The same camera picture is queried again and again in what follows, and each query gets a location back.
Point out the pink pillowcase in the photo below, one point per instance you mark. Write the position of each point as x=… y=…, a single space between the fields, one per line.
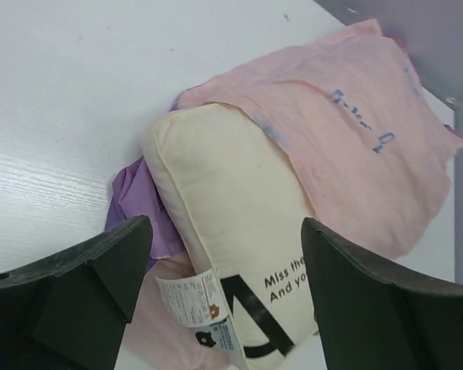
x=349 y=113

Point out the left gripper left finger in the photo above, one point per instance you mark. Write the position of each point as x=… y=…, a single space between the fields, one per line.
x=69 y=310

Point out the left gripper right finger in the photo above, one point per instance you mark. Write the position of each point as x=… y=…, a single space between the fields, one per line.
x=373 y=313

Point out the cream pillow with bear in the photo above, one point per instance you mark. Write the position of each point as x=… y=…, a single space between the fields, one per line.
x=238 y=207

